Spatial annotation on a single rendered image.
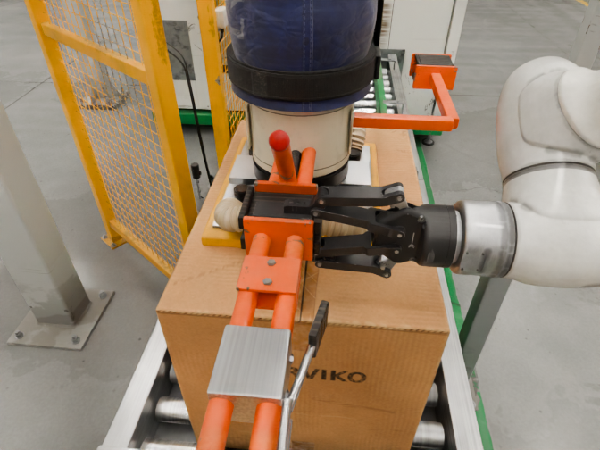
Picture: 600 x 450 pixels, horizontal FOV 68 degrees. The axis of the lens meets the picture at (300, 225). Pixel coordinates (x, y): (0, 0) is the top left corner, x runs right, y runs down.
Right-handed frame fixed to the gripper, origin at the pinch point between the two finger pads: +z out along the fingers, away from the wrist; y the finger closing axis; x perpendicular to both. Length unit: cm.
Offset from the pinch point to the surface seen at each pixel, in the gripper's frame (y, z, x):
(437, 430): 53, -29, 3
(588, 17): 39, -159, 276
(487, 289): 54, -48, 45
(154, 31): -4, 40, 66
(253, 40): -17.0, 5.6, 17.0
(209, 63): 19, 42, 113
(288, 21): -19.6, 0.8, 15.9
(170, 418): 54, 25, 1
